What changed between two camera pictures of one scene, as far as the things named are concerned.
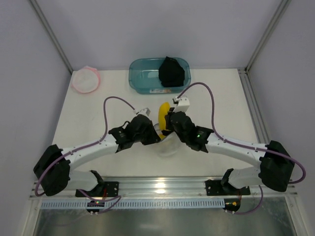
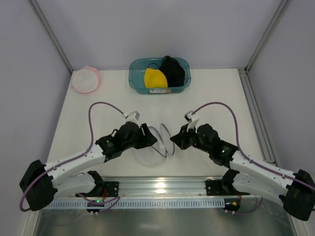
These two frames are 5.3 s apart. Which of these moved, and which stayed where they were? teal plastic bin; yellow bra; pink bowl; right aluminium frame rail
Moved: yellow bra
Stayed: right aluminium frame rail; pink bowl; teal plastic bin
